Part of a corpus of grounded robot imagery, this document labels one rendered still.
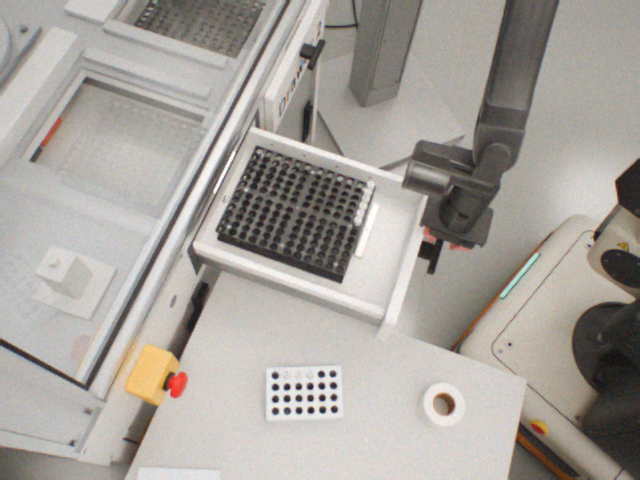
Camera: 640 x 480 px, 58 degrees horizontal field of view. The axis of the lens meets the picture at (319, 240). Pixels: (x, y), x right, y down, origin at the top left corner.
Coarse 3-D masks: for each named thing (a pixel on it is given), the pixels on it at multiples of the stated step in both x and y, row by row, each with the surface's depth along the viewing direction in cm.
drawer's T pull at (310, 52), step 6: (318, 42) 109; (324, 42) 109; (306, 48) 108; (312, 48) 108; (318, 48) 108; (300, 54) 108; (306, 54) 108; (312, 54) 108; (318, 54) 108; (312, 60) 107; (312, 66) 107
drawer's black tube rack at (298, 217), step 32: (256, 160) 99; (256, 192) 96; (288, 192) 101; (320, 192) 97; (352, 192) 98; (224, 224) 94; (256, 224) 94; (288, 224) 94; (320, 224) 95; (288, 256) 92; (320, 256) 96
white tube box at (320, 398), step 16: (272, 368) 95; (288, 368) 95; (304, 368) 95; (320, 368) 95; (336, 368) 95; (272, 384) 94; (288, 384) 95; (304, 384) 94; (320, 384) 97; (336, 384) 95; (272, 400) 96; (288, 400) 96; (304, 400) 93; (320, 400) 97; (336, 400) 97; (272, 416) 92; (288, 416) 92; (304, 416) 92; (320, 416) 92; (336, 416) 92
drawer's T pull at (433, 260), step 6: (438, 240) 93; (420, 246) 93; (426, 246) 93; (432, 246) 93; (438, 246) 93; (420, 252) 92; (426, 252) 93; (432, 252) 93; (438, 252) 93; (426, 258) 93; (432, 258) 92; (438, 258) 92; (432, 264) 92; (432, 270) 91
